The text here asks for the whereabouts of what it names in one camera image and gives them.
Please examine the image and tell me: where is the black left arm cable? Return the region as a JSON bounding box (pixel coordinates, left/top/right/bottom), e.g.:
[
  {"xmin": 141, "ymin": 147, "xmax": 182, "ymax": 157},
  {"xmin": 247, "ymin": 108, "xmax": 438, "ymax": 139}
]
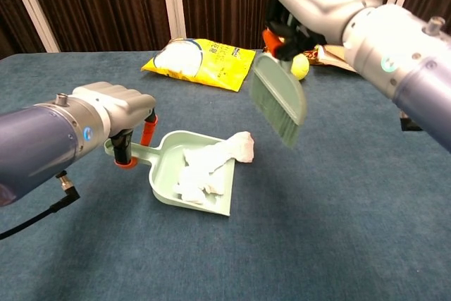
[{"xmin": 0, "ymin": 170, "xmax": 81, "ymax": 240}]

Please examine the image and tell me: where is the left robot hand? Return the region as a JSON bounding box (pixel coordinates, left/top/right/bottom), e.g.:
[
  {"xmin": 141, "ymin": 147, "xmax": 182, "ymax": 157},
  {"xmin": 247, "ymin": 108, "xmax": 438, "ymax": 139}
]
[{"xmin": 72, "ymin": 81, "xmax": 159, "ymax": 171}]

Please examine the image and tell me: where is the brown biscuit packet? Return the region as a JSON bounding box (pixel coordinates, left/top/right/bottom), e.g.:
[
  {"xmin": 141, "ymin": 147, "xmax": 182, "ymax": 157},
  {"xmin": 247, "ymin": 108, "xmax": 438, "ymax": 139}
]
[{"xmin": 301, "ymin": 45, "xmax": 325, "ymax": 66}]

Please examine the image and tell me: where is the light green hand broom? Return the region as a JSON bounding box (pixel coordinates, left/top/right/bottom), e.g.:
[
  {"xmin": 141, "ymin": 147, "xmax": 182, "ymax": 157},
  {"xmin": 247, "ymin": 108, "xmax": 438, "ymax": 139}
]
[{"xmin": 249, "ymin": 52, "xmax": 307, "ymax": 149}]

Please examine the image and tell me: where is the yellow snack bag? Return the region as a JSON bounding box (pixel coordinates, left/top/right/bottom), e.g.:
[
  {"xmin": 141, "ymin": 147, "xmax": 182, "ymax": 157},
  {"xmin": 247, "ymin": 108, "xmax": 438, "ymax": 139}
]
[{"xmin": 140, "ymin": 37, "xmax": 257, "ymax": 93}]

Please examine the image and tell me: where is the white paper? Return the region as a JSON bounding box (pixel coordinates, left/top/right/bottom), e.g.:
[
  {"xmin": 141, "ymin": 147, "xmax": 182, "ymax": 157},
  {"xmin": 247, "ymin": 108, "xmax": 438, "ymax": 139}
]
[{"xmin": 172, "ymin": 130, "xmax": 255, "ymax": 205}]

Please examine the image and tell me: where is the yellow-green tennis ball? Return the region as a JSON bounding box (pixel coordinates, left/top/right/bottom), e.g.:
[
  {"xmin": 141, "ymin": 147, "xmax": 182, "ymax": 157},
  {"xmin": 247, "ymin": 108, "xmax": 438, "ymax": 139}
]
[{"xmin": 289, "ymin": 53, "xmax": 311, "ymax": 81}]

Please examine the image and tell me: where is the dark folding screen white frame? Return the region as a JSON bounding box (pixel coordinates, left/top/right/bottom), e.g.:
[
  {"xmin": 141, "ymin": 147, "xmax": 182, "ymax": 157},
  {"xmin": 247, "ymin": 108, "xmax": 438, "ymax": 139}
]
[{"xmin": 0, "ymin": 0, "xmax": 451, "ymax": 61}]

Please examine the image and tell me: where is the kraft spiral notebook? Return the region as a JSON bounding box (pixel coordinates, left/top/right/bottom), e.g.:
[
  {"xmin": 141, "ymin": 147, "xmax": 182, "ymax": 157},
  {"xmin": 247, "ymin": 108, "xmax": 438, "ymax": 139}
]
[{"xmin": 319, "ymin": 44, "xmax": 359, "ymax": 73}]

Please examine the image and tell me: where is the light green dustpan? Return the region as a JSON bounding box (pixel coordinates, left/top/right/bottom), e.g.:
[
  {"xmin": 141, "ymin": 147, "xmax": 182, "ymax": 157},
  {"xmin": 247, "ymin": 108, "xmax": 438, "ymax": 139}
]
[{"xmin": 104, "ymin": 130, "xmax": 236, "ymax": 217}]

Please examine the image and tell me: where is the blue felt table mat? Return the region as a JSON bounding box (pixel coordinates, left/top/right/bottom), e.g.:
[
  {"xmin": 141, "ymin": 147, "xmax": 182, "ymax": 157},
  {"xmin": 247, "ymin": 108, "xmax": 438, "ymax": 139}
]
[{"xmin": 0, "ymin": 49, "xmax": 451, "ymax": 301}]

